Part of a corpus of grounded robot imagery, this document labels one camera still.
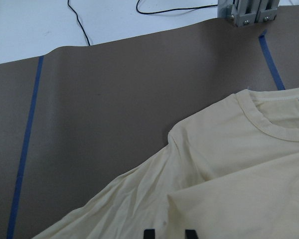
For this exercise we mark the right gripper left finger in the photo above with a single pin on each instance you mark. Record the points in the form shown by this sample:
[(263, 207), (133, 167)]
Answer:
[(149, 231)]

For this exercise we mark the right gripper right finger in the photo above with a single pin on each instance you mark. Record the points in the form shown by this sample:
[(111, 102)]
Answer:
[(190, 231)]

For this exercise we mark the cream long-sleeve graphic shirt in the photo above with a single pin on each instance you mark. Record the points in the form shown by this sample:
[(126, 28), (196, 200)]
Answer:
[(230, 171)]

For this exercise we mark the brown paper table cover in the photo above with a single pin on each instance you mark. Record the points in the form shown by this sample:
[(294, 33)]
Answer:
[(102, 111)]

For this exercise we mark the aluminium frame post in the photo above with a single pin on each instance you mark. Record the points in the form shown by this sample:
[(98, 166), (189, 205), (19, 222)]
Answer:
[(247, 12)]

